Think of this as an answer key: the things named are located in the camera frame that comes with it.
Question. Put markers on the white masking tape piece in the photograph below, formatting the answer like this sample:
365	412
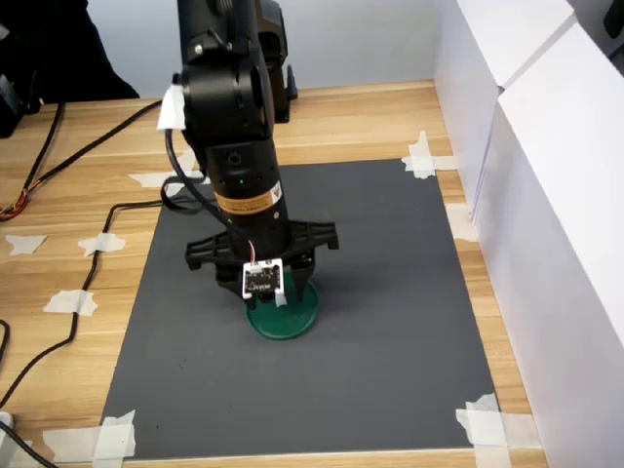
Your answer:
421	161
151	178
102	244
487	429
112	439
460	224
27	244
68	302

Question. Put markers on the dark grey mat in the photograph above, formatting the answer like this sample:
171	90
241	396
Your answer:
341	365

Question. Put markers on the small white plastic terminal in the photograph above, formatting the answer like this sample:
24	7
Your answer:
281	300

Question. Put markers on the white partition board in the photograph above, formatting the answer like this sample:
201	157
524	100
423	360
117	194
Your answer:
478	73
560	244

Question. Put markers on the round green lid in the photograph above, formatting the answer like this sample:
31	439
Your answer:
287	324

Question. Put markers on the white camera circuit board box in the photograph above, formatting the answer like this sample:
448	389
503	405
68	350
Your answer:
263	278

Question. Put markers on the white tape wrap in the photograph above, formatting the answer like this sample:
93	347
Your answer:
170	109

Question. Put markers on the black device box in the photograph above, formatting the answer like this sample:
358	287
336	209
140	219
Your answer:
10	107

